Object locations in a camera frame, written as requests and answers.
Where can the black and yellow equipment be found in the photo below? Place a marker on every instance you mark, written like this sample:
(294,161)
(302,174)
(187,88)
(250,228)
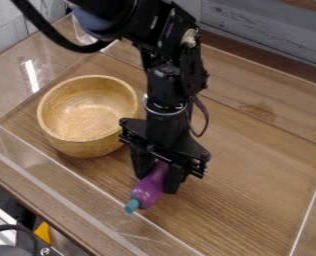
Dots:
(20,241)

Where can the clear acrylic corner bracket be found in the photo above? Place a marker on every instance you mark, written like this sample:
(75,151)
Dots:
(85,39)

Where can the clear acrylic tray wall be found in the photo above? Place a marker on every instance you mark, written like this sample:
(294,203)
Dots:
(79,208)

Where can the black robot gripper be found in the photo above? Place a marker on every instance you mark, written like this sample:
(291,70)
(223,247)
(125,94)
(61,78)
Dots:
(163,138)

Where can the brown wooden bowl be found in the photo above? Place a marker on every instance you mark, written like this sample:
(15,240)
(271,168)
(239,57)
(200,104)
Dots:
(79,114)

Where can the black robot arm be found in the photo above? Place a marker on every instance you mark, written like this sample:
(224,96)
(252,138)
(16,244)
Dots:
(164,32)

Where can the purple toy eggplant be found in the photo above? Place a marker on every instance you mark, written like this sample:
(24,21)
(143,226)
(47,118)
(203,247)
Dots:
(149,189)

